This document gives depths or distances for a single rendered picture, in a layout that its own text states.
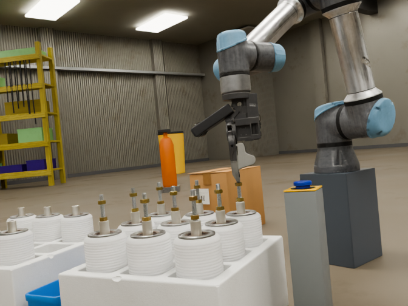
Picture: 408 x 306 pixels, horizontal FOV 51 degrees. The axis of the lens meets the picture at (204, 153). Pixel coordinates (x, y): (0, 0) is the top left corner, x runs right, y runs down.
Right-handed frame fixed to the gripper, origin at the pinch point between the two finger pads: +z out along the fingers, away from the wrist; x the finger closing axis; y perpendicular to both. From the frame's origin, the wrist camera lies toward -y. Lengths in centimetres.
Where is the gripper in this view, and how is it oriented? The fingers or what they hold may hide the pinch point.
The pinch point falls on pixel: (235, 175)
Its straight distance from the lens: 107.1
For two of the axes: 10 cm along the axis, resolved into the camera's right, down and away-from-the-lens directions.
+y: 9.9, -0.9, -1.4
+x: 1.4, -0.3, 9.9
